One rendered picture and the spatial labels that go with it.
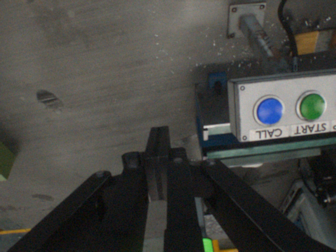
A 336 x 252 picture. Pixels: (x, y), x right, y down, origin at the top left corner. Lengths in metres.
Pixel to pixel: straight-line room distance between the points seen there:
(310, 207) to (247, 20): 0.73
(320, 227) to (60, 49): 0.94
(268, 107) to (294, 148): 0.38
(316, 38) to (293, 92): 0.32
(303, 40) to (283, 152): 0.26
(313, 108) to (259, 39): 0.17
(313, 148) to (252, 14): 0.35
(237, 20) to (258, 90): 0.25
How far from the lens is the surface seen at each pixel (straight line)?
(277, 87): 0.31
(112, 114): 0.66
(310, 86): 0.32
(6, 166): 0.84
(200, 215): 0.79
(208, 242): 0.76
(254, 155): 0.64
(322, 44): 0.63
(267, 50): 0.42
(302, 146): 0.68
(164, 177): 0.16
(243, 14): 0.53
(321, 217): 1.04
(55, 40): 0.56
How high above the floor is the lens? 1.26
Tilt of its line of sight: 43 degrees down
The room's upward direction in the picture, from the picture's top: 175 degrees clockwise
